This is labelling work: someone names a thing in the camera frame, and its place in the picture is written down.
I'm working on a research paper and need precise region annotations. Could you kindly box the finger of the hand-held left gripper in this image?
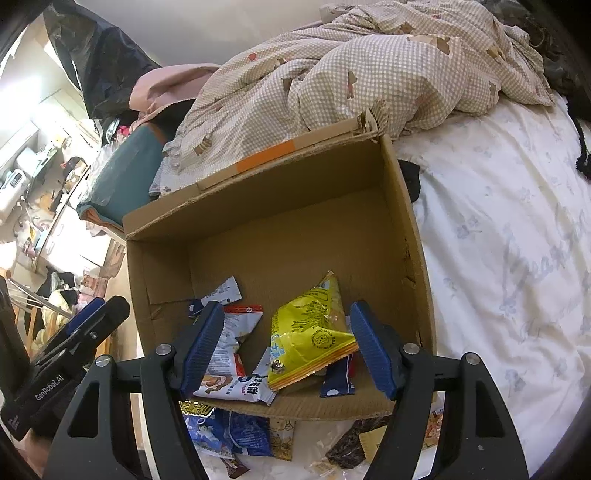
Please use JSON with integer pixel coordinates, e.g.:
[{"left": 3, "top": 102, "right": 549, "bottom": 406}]
[
  {"left": 44, "top": 296, "right": 107, "bottom": 352},
  {"left": 28, "top": 295, "right": 131, "bottom": 374}
]

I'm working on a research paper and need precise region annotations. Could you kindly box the teal padded board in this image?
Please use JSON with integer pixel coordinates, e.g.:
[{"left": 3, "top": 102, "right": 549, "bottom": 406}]
[{"left": 76, "top": 124, "right": 170, "bottom": 230}]

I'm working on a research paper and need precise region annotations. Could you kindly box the black sock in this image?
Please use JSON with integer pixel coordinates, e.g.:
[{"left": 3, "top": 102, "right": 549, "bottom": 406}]
[{"left": 398, "top": 159, "right": 422, "bottom": 204}]

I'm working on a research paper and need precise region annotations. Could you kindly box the small white blue packet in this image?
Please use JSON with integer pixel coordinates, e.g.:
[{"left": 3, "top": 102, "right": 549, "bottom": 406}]
[{"left": 187, "top": 276, "right": 243, "bottom": 320}]

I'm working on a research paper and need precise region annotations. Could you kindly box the red and white snack packet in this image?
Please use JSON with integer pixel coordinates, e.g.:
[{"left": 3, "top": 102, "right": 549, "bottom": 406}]
[{"left": 193, "top": 348, "right": 279, "bottom": 407}]

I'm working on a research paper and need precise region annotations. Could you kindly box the cardboard box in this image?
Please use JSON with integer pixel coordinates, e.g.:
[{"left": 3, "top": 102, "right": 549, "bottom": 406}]
[{"left": 121, "top": 115, "right": 437, "bottom": 422}]

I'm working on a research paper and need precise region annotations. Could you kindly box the dark camouflage clothing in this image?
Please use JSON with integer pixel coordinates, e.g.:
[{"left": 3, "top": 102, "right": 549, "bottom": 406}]
[{"left": 480, "top": 0, "right": 591, "bottom": 108}]

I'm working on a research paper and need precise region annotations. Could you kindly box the beige cartoon snack packet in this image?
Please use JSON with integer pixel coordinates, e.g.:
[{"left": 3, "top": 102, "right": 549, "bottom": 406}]
[{"left": 269, "top": 416, "right": 297, "bottom": 462}]

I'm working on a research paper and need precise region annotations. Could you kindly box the black knotted cord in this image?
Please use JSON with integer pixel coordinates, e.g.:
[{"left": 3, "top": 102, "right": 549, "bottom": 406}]
[{"left": 575, "top": 117, "right": 591, "bottom": 182}]

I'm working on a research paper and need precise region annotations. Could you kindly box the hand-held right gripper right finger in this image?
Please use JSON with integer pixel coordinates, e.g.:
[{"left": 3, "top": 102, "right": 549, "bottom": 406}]
[{"left": 349, "top": 300, "right": 529, "bottom": 480}]

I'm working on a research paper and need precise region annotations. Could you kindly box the small dark blue dotted packet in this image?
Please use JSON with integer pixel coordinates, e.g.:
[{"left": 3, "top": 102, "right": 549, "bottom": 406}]
[{"left": 320, "top": 354, "right": 357, "bottom": 398}]

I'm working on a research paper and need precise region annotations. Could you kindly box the white water heater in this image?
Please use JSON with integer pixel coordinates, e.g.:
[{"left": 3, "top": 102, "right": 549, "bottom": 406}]
[{"left": 0, "top": 168, "right": 29, "bottom": 197}]

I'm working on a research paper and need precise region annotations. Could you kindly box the yellow snack packet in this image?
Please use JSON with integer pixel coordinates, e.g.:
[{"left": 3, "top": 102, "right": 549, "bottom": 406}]
[{"left": 267, "top": 271, "right": 359, "bottom": 393}]

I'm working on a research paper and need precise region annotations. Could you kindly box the black hanging jacket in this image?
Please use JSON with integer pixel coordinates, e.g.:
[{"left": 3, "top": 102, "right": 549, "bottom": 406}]
[{"left": 44, "top": 0, "right": 163, "bottom": 121}]

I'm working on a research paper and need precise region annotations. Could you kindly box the checked bear-print duvet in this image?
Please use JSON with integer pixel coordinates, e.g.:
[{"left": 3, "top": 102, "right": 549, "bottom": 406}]
[{"left": 150, "top": 0, "right": 555, "bottom": 200}]

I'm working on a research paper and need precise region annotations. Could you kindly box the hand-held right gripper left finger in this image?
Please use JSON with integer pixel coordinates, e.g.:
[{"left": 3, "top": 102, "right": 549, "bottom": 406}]
[{"left": 44, "top": 302, "right": 225, "bottom": 480}]

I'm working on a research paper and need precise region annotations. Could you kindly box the tan orange snack packet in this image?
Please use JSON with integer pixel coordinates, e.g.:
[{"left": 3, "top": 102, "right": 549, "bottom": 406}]
[{"left": 424, "top": 405, "right": 445, "bottom": 449}]

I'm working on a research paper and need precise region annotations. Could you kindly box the pink cloth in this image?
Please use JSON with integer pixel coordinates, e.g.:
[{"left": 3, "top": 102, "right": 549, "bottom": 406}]
[{"left": 128, "top": 64, "right": 223, "bottom": 129}]

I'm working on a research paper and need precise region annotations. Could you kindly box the dark brown snack packet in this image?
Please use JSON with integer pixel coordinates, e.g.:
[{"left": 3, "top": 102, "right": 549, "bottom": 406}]
[{"left": 324, "top": 414, "right": 394, "bottom": 470}]

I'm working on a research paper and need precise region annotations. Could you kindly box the blue cartoon snack packet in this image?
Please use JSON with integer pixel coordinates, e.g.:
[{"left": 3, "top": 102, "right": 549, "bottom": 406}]
[{"left": 181, "top": 401, "right": 274, "bottom": 459}]

